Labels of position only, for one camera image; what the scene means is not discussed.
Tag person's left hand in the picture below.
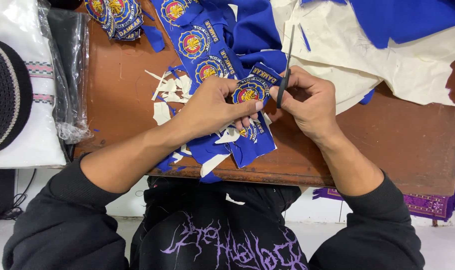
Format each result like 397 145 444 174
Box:
176 76 265 140

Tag person's right hand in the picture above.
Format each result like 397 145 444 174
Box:
266 65 345 146

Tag blue embroidered round patch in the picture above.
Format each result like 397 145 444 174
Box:
231 63 283 106

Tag black scissors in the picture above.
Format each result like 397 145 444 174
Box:
276 24 296 110

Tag pile of white backing scraps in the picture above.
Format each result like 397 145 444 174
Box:
144 69 195 127

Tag blue offcuts with white backing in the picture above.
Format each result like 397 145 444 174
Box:
155 112 277 184

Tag blue scrap under cream sheet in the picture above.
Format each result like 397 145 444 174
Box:
358 88 376 106

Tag cream backing fabric sheet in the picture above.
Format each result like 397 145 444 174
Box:
270 0 455 115

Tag thin blue fabric sliver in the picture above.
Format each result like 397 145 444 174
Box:
298 23 311 53

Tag blue strip of embroidered patches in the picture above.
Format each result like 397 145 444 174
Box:
150 0 250 95

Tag white scrap on lap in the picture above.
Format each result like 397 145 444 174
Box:
225 193 246 206

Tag crumpled blue fabric heap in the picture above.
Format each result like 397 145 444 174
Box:
212 0 288 74

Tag small blue fabric scrap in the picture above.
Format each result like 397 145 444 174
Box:
141 24 166 53

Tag person's black printed sweater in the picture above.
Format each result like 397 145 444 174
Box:
2 153 426 270

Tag large blue fabric piece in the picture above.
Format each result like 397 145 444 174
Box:
300 0 455 50

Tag pile of cut round patches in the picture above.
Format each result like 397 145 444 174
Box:
83 0 144 41

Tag purple patterned mat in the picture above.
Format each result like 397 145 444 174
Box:
312 138 455 223

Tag black garment in plastic bag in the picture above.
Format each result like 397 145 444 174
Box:
38 0 94 145

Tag white folded garment in plastic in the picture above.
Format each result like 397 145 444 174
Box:
0 0 67 169

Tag black knit cap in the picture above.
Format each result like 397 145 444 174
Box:
0 35 34 157

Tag black cable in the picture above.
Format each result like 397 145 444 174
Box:
0 168 37 223

